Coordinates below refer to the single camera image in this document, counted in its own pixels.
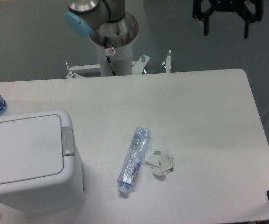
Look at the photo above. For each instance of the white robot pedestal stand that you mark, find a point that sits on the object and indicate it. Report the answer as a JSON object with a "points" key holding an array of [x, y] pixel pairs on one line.
{"points": [[111, 62]]}

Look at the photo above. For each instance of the clear empty plastic bottle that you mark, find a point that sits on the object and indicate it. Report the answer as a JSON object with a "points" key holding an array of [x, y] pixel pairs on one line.
{"points": [[134, 157]]}

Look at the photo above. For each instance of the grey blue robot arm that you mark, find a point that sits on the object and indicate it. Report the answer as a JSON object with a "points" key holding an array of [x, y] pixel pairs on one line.
{"points": [[107, 23]]}

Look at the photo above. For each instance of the white push-lid trash can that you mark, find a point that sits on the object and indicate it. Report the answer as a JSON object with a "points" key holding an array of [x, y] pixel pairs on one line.
{"points": [[40, 166]]}

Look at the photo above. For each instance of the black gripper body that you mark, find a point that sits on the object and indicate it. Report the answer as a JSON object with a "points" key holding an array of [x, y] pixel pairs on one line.
{"points": [[227, 6]]}

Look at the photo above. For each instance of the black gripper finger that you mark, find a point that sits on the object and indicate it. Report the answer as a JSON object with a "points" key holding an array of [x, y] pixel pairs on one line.
{"points": [[249, 17], [203, 16]]}

